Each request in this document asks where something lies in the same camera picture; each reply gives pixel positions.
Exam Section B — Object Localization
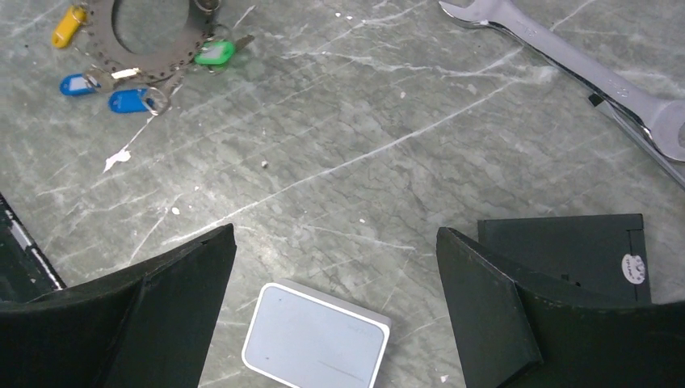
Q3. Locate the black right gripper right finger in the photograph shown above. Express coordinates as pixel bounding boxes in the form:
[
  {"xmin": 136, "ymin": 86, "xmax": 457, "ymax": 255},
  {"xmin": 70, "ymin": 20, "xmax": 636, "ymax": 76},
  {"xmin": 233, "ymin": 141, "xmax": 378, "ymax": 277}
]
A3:
[{"xmin": 436, "ymin": 227, "xmax": 684, "ymax": 387}]

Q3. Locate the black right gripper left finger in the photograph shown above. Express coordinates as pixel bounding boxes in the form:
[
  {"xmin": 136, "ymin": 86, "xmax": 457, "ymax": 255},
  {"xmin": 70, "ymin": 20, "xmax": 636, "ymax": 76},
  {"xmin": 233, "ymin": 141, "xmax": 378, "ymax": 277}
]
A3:
[{"xmin": 1, "ymin": 224, "xmax": 237, "ymax": 387}]

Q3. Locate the blue key tag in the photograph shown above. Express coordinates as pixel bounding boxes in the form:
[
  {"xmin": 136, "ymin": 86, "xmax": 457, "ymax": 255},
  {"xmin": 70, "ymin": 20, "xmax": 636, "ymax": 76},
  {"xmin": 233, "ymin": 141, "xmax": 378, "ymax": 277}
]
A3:
[
  {"xmin": 59, "ymin": 74, "xmax": 97, "ymax": 96},
  {"xmin": 107, "ymin": 88, "xmax": 154, "ymax": 114}
]

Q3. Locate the green key tag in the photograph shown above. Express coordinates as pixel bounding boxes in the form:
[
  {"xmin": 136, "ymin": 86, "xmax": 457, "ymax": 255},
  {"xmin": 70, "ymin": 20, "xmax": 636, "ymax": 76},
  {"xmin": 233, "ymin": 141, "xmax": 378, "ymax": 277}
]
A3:
[{"xmin": 194, "ymin": 40, "xmax": 236, "ymax": 66}]

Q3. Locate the yellow key tag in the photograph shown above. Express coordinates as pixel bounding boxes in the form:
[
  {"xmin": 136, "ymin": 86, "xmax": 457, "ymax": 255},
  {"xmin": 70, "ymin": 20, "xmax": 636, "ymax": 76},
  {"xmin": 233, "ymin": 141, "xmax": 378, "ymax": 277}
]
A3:
[{"xmin": 51, "ymin": 5, "xmax": 87, "ymax": 49}]

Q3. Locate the black flat box with sticker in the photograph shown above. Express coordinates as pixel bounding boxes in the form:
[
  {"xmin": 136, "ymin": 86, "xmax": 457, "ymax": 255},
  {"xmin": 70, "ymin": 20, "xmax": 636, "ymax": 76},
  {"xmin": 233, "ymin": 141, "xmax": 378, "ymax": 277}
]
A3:
[{"xmin": 477, "ymin": 213, "xmax": 652, "ymax": 304}]

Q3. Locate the chrome combination wrench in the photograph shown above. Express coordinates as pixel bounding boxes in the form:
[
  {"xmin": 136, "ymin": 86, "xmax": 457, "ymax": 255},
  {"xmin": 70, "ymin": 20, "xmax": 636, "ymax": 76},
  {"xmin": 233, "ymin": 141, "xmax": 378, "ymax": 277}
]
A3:
[{"xmin": 439, "ymin": 1, "xmax": 684, "ymax": 162}]

